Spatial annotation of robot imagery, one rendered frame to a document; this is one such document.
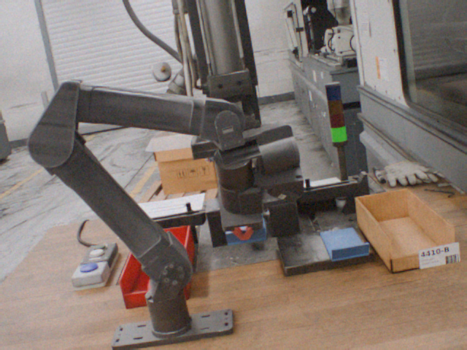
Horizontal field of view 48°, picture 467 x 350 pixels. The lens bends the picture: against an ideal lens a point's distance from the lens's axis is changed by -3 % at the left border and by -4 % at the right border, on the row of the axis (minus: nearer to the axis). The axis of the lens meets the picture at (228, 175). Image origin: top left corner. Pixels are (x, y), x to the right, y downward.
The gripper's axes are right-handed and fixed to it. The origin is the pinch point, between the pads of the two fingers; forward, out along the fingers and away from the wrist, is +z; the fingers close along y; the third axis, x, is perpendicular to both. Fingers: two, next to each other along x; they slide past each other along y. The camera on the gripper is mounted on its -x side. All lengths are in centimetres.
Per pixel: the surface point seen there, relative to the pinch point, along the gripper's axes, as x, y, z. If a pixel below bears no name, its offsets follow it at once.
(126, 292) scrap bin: 23.2, -3.8, 7.7
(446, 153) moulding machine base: -65, 54, 42
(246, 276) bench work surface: 0.8, -1.0, 11.7
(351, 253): -19.0, -3.1, 6.0
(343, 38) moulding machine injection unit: -108, 350, 186
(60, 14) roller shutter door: 293, 889, 385
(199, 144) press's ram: 6.9, 26.5, 0.8
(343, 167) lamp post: -27, 35, 23
